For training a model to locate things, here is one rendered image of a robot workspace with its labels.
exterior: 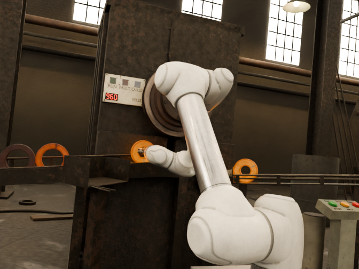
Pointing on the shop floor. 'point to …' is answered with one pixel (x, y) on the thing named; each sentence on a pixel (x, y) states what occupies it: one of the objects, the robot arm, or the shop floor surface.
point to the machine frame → (192, 47)
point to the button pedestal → (340, 233)
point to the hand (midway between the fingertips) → (143, 149)
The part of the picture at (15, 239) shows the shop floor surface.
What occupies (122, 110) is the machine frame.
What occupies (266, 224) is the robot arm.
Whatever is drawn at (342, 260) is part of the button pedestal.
